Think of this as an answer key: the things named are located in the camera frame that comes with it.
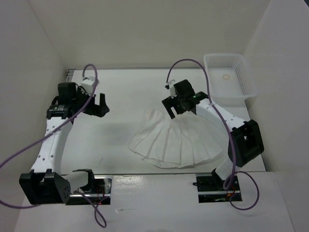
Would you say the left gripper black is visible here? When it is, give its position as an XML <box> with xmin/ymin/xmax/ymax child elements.
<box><xmin>72</xmin><ymin>87</ymin><xmax>109</xmax><ymax>117</ymax></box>

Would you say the white pleated skirt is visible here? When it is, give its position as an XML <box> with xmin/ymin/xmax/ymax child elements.
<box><xmin>128</xmin><ymin>109</ymin><xmax>223</xmax><ymax>169</ymax></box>

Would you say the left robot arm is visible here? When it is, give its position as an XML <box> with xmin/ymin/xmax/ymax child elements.
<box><xmin>19</xmin><ymin>79</ymin><xmax>109</xmax><ymax>205</ymax></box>

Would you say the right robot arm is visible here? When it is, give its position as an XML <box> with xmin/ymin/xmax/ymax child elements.
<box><xmin>162</xmin><ymin>79</ymin><xmax>264</xmax><ymax>190</ymax></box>

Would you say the white plastic basket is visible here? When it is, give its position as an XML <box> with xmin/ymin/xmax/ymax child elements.
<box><xmin>203</xmin><ymin>53</ymin><xmax>257</xmax><ymax>106</ymax></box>

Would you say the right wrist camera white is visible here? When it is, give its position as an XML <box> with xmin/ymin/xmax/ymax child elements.
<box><xmin>165</xmin><ymin>79</ymin><xmax>177</xmax><ymax>99</ymax></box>

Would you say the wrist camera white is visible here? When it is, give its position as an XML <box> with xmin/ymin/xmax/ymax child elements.
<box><xmin>165</xmin><ymin>79</ymin><xmax>177</xmax><ymax>99</ymax></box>
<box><xmin>81</xmin><ymin>76</ymin><xmax>99</xmax><ymax>95</ymax></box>

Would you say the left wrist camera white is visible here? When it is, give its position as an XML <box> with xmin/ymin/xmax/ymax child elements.
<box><xmin>81</xmin><ymin>76</ymin><xmax>99</xmax><ymax>95</ymax></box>

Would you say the aluminium table edge rail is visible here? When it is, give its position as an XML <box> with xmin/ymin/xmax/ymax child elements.
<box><xmin>65</xmin><ymin>69</ymin><xmax>75</xmax><ymax>82</ymax></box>

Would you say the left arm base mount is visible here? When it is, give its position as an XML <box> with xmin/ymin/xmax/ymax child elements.
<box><xmin>66</xmin><ymin>175</ymin><xmax>112</xmax><ymax>205</ymax></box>

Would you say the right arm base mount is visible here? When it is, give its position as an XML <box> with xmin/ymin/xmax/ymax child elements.
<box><xmin>192</xmin><ymin>174</ymin><xmax>242</xmax><ymax>203</ymax></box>

